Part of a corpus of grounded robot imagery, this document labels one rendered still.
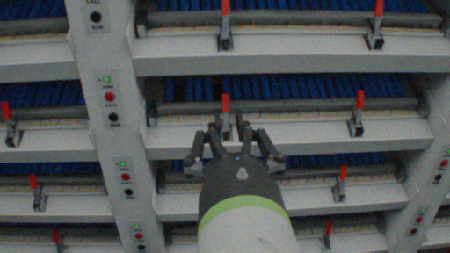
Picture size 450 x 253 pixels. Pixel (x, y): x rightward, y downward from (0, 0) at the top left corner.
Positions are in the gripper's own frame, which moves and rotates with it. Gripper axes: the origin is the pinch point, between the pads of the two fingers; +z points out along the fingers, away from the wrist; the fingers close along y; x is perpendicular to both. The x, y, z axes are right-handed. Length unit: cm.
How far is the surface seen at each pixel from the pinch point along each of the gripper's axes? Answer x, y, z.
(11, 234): -41, -59, 22
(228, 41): 11.5, 0.5, 9.2
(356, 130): -6.4, 26.0, 9.6
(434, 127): -6.9, 44.4, 10.5
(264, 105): -3.0, 8.1, 15.3
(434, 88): 0.7, 44.7, 13.9
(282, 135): -7.9, 11.4, 11.4
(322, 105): -3.3, 20.4, 15.3
